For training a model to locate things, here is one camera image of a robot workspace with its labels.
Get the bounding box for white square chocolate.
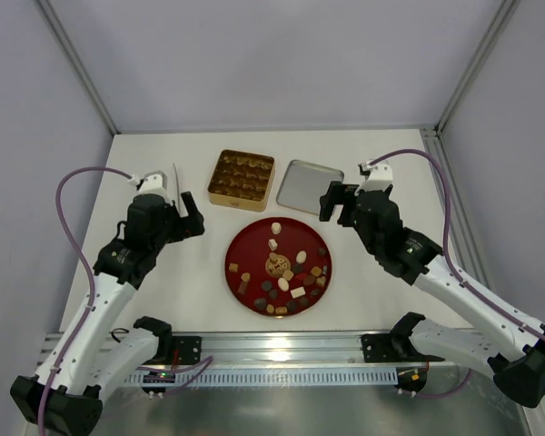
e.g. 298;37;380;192
268;239;278;251

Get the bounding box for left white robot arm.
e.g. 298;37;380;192
10;171;205;435

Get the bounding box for silver metal tongs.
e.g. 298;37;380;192
172;163;183;215

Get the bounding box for white cone chocolate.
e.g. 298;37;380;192
271;223;282;235

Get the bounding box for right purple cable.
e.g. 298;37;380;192
367;148;545;360

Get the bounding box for gold chocolate tin box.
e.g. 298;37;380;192
207;150;275;213

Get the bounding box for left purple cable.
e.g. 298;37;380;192
38;166;137;428

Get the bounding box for purple cable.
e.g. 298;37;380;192
367;148;545;360
38;166;137;428

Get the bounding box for white rectangular chocolate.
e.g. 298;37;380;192
291;287;306;299

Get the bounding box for white oval swirl chocolate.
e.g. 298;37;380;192
296;251;307;264

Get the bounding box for caramel square chocolate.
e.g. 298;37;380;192
282;270;294;281

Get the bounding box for aluminium mounting rail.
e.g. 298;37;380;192
38;330;487;369

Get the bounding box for silver tin lid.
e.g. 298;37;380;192
276;160;344;216

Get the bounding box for slotted cable duct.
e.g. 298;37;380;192
124;366;398;389

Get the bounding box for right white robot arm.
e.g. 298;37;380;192
319;162;545;408

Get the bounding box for red round plate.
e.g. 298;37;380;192
224;217;333;318

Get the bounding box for dark round chocolate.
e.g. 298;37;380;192
262;281;273;292

